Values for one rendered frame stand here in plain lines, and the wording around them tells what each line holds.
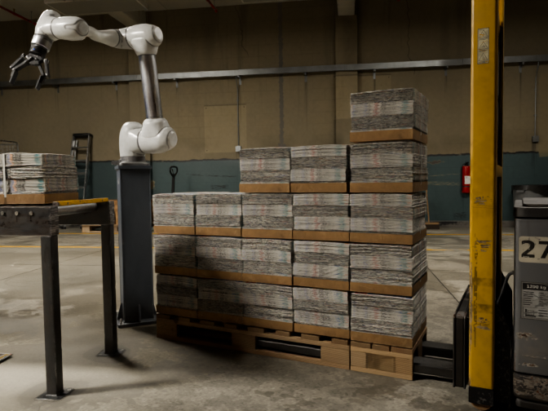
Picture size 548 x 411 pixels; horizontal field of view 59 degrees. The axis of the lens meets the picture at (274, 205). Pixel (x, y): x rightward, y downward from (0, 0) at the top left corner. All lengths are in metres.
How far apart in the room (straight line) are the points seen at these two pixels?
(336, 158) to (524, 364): 1.13
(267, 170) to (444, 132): 7.14
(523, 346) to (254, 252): 1.27
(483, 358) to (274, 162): 1.26
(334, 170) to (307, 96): 7.09
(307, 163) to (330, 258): 0.47
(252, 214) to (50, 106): 8.86
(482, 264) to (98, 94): 9.30
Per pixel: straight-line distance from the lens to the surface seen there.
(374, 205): 2.25
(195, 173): 9.65
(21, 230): 2.29
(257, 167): 2.48
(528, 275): 2.05
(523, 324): 2.09
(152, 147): 3.08
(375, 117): 2.27
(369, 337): 2.37
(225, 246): 2.59
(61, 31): 2.73
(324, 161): 2.33
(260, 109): 9.43
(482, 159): 1.99
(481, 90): 2.01
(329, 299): 2.39
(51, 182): 2.44
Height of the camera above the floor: 0.90
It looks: 3 degrees down
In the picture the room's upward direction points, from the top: 1 degrees counter-clockwise
